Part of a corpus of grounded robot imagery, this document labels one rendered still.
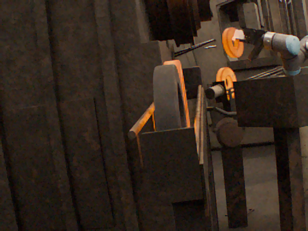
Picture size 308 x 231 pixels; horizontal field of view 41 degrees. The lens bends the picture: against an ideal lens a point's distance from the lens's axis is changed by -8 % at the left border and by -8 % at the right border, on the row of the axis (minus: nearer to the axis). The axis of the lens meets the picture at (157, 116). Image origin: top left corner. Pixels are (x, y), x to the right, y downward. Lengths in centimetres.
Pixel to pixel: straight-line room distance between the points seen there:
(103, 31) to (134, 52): 12
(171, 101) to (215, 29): 388
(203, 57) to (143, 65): 320
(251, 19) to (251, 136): 118
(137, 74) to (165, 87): 70
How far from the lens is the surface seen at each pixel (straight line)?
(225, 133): 204
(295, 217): 136
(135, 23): 135
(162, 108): 63
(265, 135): 446
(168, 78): 65
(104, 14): 134
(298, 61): 217
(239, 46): 228
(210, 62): 450
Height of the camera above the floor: 74
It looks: 4 degrees down
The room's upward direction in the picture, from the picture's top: 8 degrees counter-clockwise
